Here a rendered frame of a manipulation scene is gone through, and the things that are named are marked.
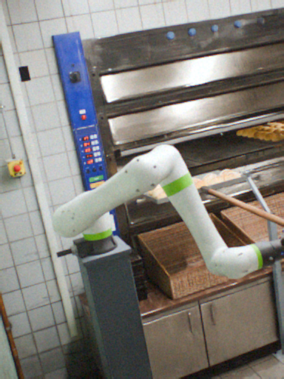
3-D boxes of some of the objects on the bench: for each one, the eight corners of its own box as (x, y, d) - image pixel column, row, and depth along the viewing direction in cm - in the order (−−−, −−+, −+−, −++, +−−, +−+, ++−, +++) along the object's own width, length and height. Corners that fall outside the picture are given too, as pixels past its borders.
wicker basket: (143, 274, 336) (135, 235, 329) (217, 249, 354) (212, 212, 347) (172, 301, 292) (164, 257, 285) (256, 272, 309) (251, 229, 302)
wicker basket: (223, 248, 354) (218, 210, 347) (291, 226, 371) (287, 190, 364) (262, 271, 309) (257, 228, 302) (336, 244, 326) (333, 203, 320)
